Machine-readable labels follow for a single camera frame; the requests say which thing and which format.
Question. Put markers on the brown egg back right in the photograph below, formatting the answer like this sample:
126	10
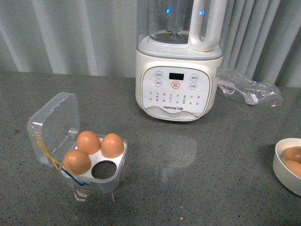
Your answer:
112	146

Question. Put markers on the brown egg back left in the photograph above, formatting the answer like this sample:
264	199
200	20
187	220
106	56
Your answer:
88	142

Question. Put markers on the brown egg front left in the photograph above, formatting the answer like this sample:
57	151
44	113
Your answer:
76	162

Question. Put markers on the clear plastic egg box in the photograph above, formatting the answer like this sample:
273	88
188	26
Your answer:
53	131

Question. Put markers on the brown egg in bowl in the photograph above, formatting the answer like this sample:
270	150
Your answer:
293	154
294	167

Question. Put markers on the white Joyoung blender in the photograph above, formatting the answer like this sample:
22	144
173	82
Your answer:
178	57

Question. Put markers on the clear plastic bag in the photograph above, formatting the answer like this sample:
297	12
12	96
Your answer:
235	86

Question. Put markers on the white bowl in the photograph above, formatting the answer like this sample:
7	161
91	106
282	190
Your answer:
284	175

